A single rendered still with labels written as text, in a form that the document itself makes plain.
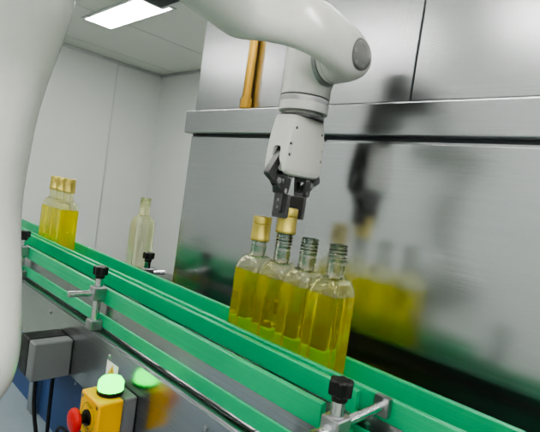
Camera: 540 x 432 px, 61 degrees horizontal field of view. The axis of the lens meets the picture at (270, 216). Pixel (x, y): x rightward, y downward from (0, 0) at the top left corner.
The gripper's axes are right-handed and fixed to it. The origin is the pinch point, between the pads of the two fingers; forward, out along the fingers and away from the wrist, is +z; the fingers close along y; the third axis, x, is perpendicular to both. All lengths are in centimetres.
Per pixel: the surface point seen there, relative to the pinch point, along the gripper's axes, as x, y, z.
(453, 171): 22.5, -11.7, -9.2
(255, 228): -5.5, 1.7, 4.7
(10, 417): -63, 19, 61
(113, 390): -16.0, 19.4, 34.8
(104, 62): -568, -227, -147
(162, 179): -528, -317, 0
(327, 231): -0.1, -12.0, 3.7
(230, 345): -3.1, 6.3, 24.5
